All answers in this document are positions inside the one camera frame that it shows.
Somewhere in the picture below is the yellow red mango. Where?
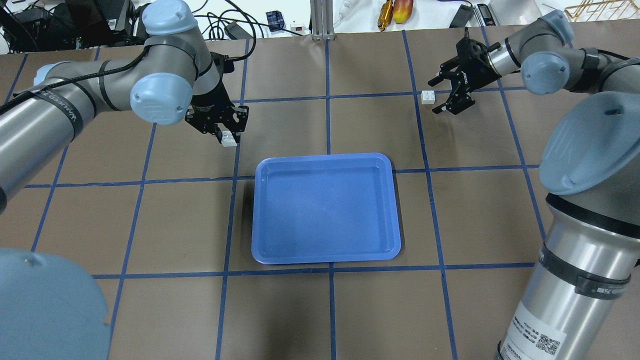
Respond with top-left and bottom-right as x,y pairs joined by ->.
392,0 -> 414,24

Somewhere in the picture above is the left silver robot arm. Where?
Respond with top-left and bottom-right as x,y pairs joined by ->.
0,0 -> 252,360

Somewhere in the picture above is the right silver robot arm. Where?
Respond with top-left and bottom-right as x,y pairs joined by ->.
428,10 -> 640,360

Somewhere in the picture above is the aluminium frame post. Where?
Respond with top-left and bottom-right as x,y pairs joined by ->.
309,0 -> 336,41

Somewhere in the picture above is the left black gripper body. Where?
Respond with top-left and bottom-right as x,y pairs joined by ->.
185,52 -> 237,133

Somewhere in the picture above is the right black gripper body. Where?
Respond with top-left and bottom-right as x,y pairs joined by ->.
450,39 -> 502,96

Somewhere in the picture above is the blue plastic tray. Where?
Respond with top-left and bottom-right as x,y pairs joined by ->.
251,152 -> 402,265

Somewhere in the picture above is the gold wire rack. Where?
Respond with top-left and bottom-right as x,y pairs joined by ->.
564,0 -> 640,23

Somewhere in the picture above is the white block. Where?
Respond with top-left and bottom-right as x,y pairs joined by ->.
420,89 -> 436,105
219,130 -> 238,148

